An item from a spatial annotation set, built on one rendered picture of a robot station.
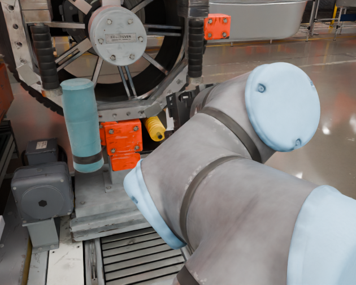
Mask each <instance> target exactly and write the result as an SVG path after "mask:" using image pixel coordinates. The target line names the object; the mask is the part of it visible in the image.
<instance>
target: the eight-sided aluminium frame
mask: <svg viewBox="0 0 356 285"><path fill-rule="evenodd" d="M0 2H1V5H2V9H3V14H4V17H5V21H6V25H7V30H8V35H9V38H10V42H11V46H12V51H13V54H14V58H15V63H16V70H17V71H18V75H19V79H20V80H22V81H23V82H25V83H26V84H27V85H28V86H31V87H32V88H34V89H35V90H37V91H38V92H40V93H41V94H42V92H41V88H42V81H41V75H40V72H39V69H38V68H37V67H36V65H35V62H34V56H33V51H32V47H31V41H30V38H29V33H28V28H27V24H26V23H25V22H24V18H23V13H22V10H21V4H20V0H0ZM12 6H13V7H14V9H13V8H12ZM189 20H193V19H188V18H185V58H184V59H183V60H182V61H181V62H180V63H179V64H178V66H177V67H176V68H175V69H174V70H173V71H172V72H171V73H170V74H169V76H168V77H167V78H166V79H165V80H164V82H162V83H161V85H160V86H159V87H158V88H157V89H156V90H155V92H154V93H153V94H152V95H151V96H150V97H149V98H148V99H147V100H142V101H131V102H119V103H108V104H102V105H97V111H98V121H99V122H112V121H118V120H128V119H137V118H149V117H152V116H157V115H158V114H159V113H160V112H161V111H162V109H163V108H164V107H165V106H166V104H167V101H166V96H168V95H170V94H173V93H175V92H178V91H179V90H180V89H181V88H182V87H183V86H184V85H185V84H186V76H187V74H188V53H189V52H188V47H189V45H188V41H189V39H188V34H189V32H188V30H189ZM17 25H18V26H17ZM47 98H48V99H50V100H52V101H53V102H55V103H56V104H57V105H59V106H60V107H62V108H63V105H62V97H61V96H57V97H47ZM99 116H101V117H99Z"/></svg>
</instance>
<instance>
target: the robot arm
mask: <svg viewBox="0 0 356 285"><path fill-rule="evenodd" d="M172 96H173V97H172ZM170 97H171V100H172V103H170ZM166 101H167V108H166V118H167V129H166V130H165V132H164V138H165V140H166V141H164V142H163V143H162V144H160V145H159V146H158V147H157V148H156V149H155V150H154V151H153V152H151V153H150V154H149V155H148V156H147V157H146V158H145V159H141V160H139V161H138V163H137V165H136V167H135V168H134V169H133V170H132V171H131V172H130V173H128V174H127V176H126V177H125V178H124V183H123V185H124V189H125V191H126V193H127V194H128V196H129V197H130V198H131V200H132V201H133V202H134V203H135V205H136V206H137V208H138V209H139V211H140V212H141V213H142V215H143V216H144V217H145V218H146V219H147V221H148V222H149V223H150V224H151V226H152V227H153V228H154V229H155V231H156V232H157V233H158V234H159V235H160V237H161V238H162V239H163V240H164V241H165V242H166V243H167V244H168V245H169V246H170V247H171V248H172V249H180V248H182V247H185V246H186V245H187V244H188V245H189V246H190V247H191V248H192V249H193V250H194V251H195V252H194V253H193V254H192V255H191V257H190V258H189V259H188V260H187V262H186V263H185V265H184V266H183V267H182V268H181V270H180V271H179V272H178V274H177V275H176V276H175V278H174V280H173V282H172V285H356V200H354V199H352V198H350V197H347V196H345V195H342V194H341V193H340V192H339V191H338V190H337V189H336V188H333V187H331V186H329V185H317V184H315V183H312V182H309V181H307V180H304V179H301V178H298V177H296V176H293V175H291V174H288V173H285V172H283V171H280V170H277V169H275V168H272V167H269V166H267V165H264V163H265V162H266V161H267V160H268V159H269V158H270V157H271V156H272V155H273V154H274V153H275V152H276V151H278V152H291V151H293V150H295V149H298V148H301V147H302V146H304V145H305V144H307V143H308V142H309V141H310V140H311V138H312V137H313V135H314V134H315V132H316V129H317V127H318V124H319V119H320V102H319V97H318V93H317V91H316V88H315V86H314V85H313V83H312V81H311V80H310V78H309V77H308V76H307V75H306V74H305V73H304V72H303V71H302V70H301V69H300V68H298V67H296V66H294V65H292V64H289V63H284V62H277V63H272V64H263V65H260V66H258V67H256V68H255V69H253V70H252V71H250V72H247V73H245V74H242V75H240V76H237V77H234V78H232V79H229V80H226V81H224V82H221V83H212V84H202V85H198V86H196V89H194V90H186V91H182V92H175V93H173V94H170V95H168V96H166Z"/></svg>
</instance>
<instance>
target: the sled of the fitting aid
mask: <svg viewBox="0 0 356 285"><path fill-rule="evenodd" d="M71 182H72V188H73V195H74V199H73V203H74V208H73V211H72V213H71V214H70V227H69V228H70V234H71V239H72V242H73V243H75V242H78V241H84V240H89V239H94V238H99V237H103V236H107V235H113V234H118V233H121V232H127V231H132V230H137V229H141V228H145V227H151V224H150V223H149V222H148V221H147V219H146V218H145V217H144V216H143V215H142V213H141V212H140V211H139V209H138V208H137V207H133V208H128V209H122V210H117V211H111V212H107V213H102V214H96V215H90V216H86V217H81V218H76V213H75V176H71Z"/></svg>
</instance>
